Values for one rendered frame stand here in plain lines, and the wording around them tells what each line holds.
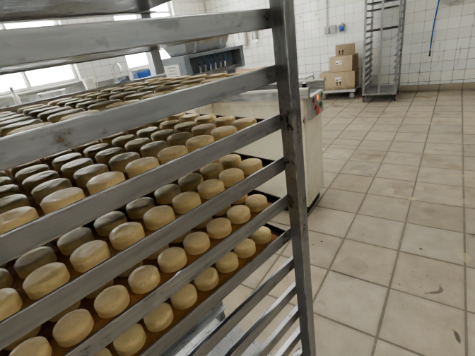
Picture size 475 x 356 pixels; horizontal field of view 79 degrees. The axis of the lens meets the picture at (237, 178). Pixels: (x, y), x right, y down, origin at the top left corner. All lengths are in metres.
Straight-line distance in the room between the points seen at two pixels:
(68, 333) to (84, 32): 0.38
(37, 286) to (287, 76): 0.49
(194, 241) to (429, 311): 1.29
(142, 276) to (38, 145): 0.27
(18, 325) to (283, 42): 0.54
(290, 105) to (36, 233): 0.43
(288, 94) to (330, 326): 1.17
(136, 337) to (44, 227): 0.27
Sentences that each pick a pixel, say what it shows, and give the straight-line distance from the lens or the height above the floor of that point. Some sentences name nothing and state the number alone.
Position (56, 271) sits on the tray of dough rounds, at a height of 0.97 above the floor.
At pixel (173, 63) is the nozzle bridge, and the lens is 2.07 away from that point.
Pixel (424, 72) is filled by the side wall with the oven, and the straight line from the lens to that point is 5.89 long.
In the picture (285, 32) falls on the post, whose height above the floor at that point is 1.21.
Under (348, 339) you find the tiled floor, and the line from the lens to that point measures 1.49.
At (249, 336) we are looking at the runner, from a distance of 0.74.
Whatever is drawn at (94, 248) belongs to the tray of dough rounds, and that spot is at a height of 0.97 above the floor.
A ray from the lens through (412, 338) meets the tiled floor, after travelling 1.54.
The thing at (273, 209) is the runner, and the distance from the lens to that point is 0.62.
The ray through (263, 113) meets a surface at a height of 0.76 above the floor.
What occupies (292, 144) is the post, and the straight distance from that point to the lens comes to 0.58.
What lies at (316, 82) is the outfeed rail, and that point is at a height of 0.88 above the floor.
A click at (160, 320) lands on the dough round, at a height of 0.79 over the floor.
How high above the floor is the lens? 1.20
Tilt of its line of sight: 25 degrees down
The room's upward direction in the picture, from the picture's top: 10 degrees counter-clockwise
